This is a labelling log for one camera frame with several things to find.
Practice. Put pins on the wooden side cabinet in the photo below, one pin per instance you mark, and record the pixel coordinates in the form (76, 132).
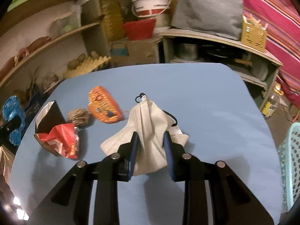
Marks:
(257, 69)

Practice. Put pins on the white plastic bucket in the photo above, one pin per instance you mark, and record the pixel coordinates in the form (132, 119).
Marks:
(149, 8)

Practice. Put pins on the red plastic bowl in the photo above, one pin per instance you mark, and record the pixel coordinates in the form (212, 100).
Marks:
(139, 30)

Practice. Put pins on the yellow egg tray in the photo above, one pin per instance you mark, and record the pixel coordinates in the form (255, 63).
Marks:
(89, 65)

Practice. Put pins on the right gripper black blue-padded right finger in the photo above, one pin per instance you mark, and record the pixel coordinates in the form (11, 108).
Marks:
(212, 192)

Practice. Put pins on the light blue table cloth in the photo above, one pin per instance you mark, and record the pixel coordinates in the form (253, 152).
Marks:
(212, 105)

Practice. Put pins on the blue plastic bag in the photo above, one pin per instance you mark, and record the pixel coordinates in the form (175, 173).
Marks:
(12, 108)

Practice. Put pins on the red striped curtain cloth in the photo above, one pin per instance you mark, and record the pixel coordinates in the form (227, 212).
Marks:
(282, 38)

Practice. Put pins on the oil bottle on floor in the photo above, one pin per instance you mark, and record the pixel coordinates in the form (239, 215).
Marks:
(272, 101)

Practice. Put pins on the yellow utensil holder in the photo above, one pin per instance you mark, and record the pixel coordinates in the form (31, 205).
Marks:
(254, 33)

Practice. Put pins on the light blue plastic basket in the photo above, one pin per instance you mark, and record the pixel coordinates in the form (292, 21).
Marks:
(289, 152)

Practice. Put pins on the red snack wrapper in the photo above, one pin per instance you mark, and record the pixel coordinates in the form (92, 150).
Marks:
(62, 140)

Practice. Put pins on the small brown paper ball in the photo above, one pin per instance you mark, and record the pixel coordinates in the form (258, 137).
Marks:
(79, 117)

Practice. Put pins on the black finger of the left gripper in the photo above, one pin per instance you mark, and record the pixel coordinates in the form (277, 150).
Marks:
(9, 127)

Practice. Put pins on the wooden wall shelf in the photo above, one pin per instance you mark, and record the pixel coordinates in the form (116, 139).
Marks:
(28, 53)

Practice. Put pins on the white face mask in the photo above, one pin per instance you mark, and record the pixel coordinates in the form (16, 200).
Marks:
(150, 122)

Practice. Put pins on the black silver foil packet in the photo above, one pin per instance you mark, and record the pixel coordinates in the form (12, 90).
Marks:
(49, 117)

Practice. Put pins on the grey fabric cover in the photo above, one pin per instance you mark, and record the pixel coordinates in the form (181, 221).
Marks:
(215, 17)

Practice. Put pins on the orange snack wrapper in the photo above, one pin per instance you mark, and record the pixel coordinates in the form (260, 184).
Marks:
(103, 107)

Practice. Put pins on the clear plastic container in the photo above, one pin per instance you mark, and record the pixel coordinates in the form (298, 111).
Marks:
(64, 24)

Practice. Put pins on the cardboard box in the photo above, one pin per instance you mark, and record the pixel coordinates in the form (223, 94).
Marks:
(128, 53)

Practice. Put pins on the dark blue crate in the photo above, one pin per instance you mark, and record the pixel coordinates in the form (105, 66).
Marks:
(36, 101)

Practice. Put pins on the yellow oil jug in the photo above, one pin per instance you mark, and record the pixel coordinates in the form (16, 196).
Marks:
(112, 19)

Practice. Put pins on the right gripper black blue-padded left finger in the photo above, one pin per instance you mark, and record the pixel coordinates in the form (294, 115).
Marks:
(69, 201)

